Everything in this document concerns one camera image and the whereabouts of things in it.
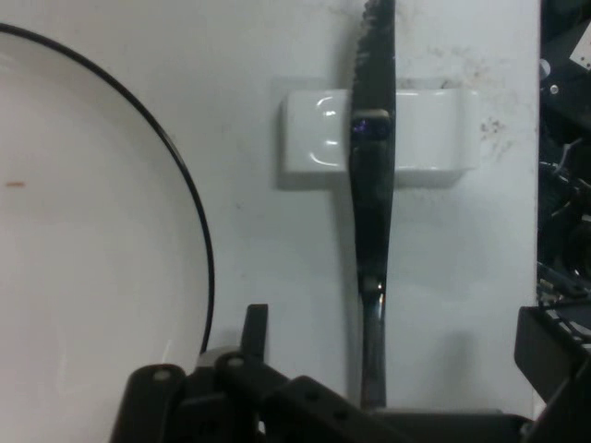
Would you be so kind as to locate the white plate with black rim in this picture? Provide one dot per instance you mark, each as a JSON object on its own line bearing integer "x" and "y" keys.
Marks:
{"x": 92, "y": 184}

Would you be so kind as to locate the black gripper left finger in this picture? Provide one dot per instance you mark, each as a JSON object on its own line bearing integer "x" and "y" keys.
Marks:
{"x": 240, "y": 392}

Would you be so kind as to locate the black equipment on floor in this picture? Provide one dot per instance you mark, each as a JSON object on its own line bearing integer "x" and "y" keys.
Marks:
{"x": 563, "y": 138}

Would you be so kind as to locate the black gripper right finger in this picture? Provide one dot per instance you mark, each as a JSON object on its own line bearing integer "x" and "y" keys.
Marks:
{"x": 554, "y": 360}

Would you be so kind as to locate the white ceramic cutlery rest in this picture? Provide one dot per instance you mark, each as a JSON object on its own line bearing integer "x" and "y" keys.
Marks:
{"x": 314, "y": 138}

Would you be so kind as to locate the silver table knife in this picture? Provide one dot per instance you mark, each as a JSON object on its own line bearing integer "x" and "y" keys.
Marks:
{"x": 371, "y": 207}

